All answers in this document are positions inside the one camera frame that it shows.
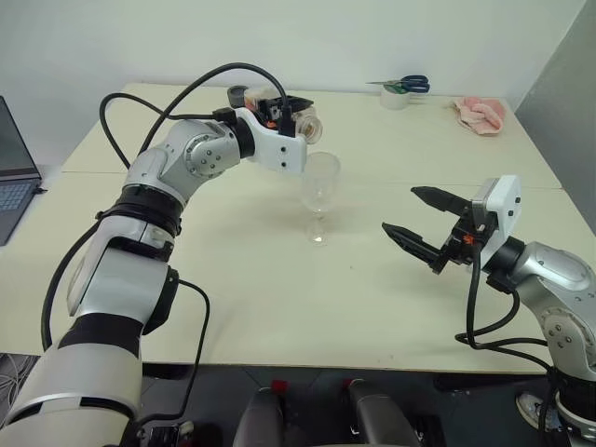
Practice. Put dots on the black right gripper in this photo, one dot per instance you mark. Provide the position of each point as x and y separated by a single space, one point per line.
463 242

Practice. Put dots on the dark grey round cylinder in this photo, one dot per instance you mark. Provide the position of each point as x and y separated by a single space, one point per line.
236 95

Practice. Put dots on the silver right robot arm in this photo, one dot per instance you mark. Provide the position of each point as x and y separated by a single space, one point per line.
554 270

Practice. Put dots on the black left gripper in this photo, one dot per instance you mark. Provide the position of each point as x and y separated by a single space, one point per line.
272 112

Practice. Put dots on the dark rounded shape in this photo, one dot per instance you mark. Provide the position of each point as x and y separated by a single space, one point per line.
377 414
258 419

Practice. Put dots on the clear wine glass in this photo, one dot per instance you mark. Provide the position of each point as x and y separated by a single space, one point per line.
321 177

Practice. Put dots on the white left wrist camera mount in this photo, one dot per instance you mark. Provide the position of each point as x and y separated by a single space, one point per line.
279 149

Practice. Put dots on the white grey shoe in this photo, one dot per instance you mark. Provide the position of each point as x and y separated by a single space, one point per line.
528 405

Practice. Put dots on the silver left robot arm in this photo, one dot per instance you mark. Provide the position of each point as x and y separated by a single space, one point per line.
205 153

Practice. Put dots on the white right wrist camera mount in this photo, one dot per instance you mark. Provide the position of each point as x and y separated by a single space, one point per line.
505 205

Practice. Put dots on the pink crumpled cloth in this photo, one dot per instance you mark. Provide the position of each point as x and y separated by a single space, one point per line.
479 114

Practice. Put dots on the white tape roll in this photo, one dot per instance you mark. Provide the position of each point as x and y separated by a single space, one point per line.
393 100

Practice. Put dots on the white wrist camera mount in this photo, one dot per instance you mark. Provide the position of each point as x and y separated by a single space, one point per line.
505 205
279 149

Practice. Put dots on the grey laptop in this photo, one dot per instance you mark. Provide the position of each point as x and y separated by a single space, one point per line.
11 200

